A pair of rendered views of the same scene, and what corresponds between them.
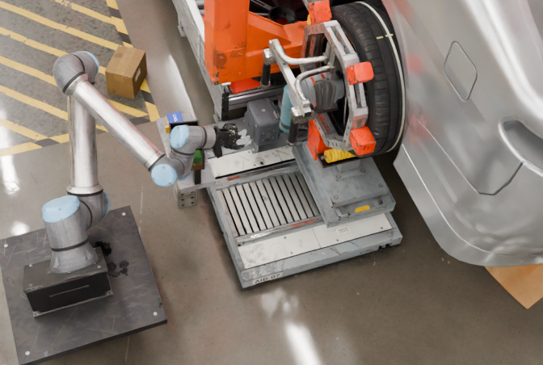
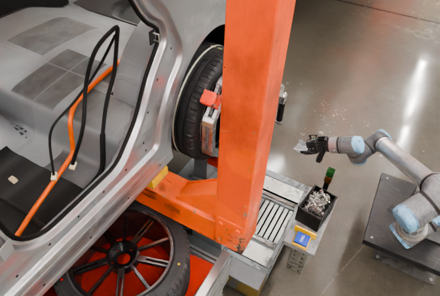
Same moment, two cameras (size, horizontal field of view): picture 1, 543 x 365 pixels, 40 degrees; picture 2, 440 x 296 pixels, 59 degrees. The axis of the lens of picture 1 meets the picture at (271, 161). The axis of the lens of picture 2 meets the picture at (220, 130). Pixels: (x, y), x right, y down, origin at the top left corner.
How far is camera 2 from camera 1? 3.61 m
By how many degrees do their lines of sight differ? 75
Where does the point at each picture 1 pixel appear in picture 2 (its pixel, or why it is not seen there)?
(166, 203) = (310, 272)
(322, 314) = (281, 158)
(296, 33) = (173, 187)
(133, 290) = (392, 195)
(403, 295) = not seen: hidden behind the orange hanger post
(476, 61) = not seen: outside the picture
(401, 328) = not seen: hidden behind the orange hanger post
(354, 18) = (217, 62)
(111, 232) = (387, 232)
